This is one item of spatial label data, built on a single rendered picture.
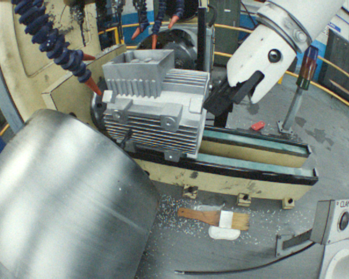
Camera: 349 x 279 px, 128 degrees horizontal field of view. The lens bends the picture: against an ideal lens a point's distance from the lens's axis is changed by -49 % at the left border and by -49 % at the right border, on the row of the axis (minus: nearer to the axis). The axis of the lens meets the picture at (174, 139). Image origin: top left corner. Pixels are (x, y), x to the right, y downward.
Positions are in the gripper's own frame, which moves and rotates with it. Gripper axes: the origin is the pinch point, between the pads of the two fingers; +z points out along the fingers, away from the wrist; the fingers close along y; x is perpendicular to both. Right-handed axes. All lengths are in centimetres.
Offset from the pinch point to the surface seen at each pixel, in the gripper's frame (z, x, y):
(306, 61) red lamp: -21.9, -26.6, 34.2
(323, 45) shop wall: -185, -283, 456
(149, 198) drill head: 4.5, 3.9, -17.4
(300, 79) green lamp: -14.3, -30.6, 34.6
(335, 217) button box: -8.7, -19.0, -18.0
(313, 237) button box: -4.1, -20.9, -19.5
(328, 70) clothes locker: -135, -326, 407
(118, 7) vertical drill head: -6.1, 22.8, 1.5
